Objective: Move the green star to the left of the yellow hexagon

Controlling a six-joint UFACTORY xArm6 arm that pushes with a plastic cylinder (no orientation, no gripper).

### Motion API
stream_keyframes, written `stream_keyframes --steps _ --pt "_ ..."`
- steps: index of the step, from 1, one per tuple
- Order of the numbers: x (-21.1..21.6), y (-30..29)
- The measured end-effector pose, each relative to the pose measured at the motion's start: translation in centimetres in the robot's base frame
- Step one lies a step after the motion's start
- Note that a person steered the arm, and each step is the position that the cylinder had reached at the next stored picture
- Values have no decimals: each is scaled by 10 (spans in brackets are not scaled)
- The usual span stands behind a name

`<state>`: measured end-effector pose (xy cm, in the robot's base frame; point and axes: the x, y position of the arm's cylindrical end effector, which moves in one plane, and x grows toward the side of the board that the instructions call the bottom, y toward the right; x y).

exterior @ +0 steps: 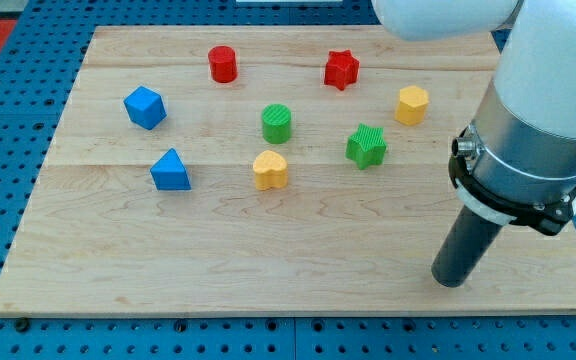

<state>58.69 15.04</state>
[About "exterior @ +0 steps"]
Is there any red star block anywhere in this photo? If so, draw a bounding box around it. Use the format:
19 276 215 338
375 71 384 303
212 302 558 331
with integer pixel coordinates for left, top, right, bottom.
323 49 360 91

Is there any blue triangle block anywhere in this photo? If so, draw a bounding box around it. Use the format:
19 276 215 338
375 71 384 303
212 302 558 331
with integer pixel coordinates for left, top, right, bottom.
150 148 192 191

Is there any blue cube block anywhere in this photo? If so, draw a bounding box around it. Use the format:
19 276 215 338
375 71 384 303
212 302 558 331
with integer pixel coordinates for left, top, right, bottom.
123 86 167 130

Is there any yellow hexagon block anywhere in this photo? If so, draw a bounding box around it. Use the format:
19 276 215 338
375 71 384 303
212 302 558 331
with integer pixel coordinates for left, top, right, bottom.
394 85 429 126

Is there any green cylinder block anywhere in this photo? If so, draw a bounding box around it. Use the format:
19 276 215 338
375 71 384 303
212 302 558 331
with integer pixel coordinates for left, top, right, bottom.
261 104 292 144

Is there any wooden board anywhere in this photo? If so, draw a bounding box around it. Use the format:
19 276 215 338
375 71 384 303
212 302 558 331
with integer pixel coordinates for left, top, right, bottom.
0 26 576 318

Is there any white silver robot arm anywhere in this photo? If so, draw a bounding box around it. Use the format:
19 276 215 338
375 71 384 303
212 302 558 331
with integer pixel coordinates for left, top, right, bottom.
373 0 576 235

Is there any yellow heart block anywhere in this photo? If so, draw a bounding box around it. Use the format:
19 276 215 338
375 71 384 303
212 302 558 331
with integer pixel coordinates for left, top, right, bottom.
253 150 288 191

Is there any red cylinder block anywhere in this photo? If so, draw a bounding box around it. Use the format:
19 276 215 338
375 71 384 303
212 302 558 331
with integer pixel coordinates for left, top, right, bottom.
208 45 238 83

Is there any green star block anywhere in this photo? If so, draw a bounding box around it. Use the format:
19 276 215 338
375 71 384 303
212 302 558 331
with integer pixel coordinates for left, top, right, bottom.
345 123 387 170

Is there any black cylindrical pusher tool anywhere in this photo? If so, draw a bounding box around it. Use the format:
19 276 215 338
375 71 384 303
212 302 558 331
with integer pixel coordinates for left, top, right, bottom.
431 206 502 288

